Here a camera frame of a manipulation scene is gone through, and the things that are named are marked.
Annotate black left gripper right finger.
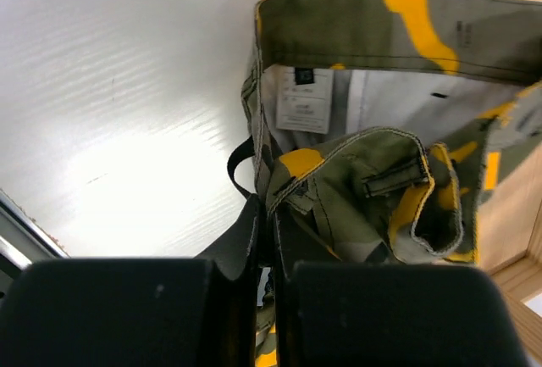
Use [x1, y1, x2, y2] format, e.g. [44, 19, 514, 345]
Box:
[273, 208, 528, 366]

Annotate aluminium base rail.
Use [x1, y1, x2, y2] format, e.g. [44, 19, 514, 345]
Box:
[1, 191, 69, 286]

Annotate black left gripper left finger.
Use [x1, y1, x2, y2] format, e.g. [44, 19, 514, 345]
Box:
[1, 196, 261, 366]

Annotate camouflage yellow green trousers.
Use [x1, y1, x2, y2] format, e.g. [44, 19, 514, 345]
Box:
[228, 0, 541, 366]

